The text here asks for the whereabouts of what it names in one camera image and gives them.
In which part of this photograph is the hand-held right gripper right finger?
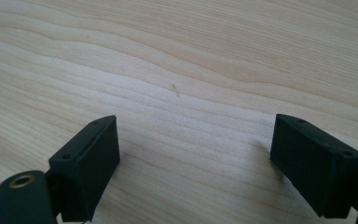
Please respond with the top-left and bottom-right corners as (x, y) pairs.
(269, 113), (358, 219)

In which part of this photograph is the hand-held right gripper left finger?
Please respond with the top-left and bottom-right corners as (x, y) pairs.
(48, 115), (121, 223)

